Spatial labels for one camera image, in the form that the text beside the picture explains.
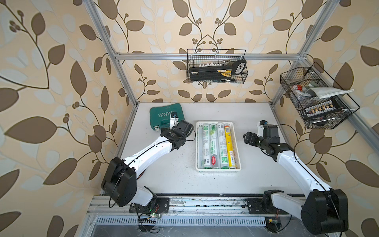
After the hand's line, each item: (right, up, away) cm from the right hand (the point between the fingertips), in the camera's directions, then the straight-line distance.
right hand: (250, 137), depth 86 cm
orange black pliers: (-65, -23, -1) cm, 69 cm away
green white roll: (-21, -11, -3) cm, 24 cm away
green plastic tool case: (-58, +12, +20) cm, 63 cm away
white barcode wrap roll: (-16, -10, -3) cm, 20 cm away
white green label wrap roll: (-26, -6, +3) cm, 27 cm away
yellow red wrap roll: (-12, -10, -2) cm, 16 cm away
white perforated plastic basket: (-8, -8, 0) cm, 12 cm away
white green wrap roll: (-29, -7, +4) cm, 31 cm away
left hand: (-45, +5, -2) cm, 45 cm away
